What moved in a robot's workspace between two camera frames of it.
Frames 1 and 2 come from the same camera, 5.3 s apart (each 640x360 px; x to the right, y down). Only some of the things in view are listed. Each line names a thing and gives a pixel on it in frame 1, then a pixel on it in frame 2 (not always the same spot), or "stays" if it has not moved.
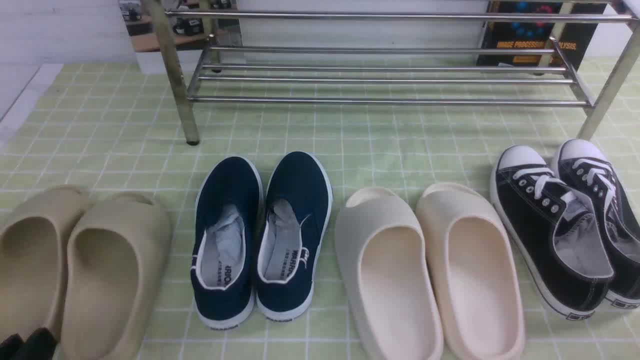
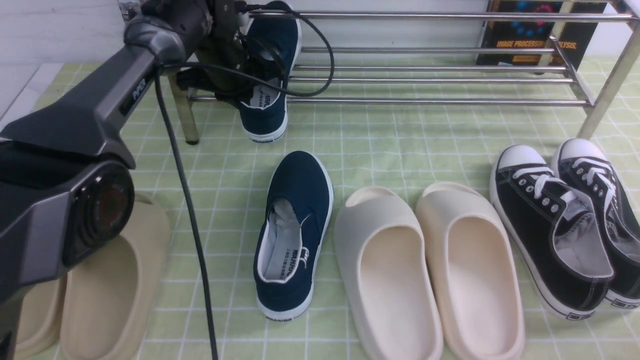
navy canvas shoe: x=227 y=226 → x=275 y=28
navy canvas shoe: x=294 y=224 stays
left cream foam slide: x=386 y=278 stays
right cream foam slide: x=475 y=274 stays
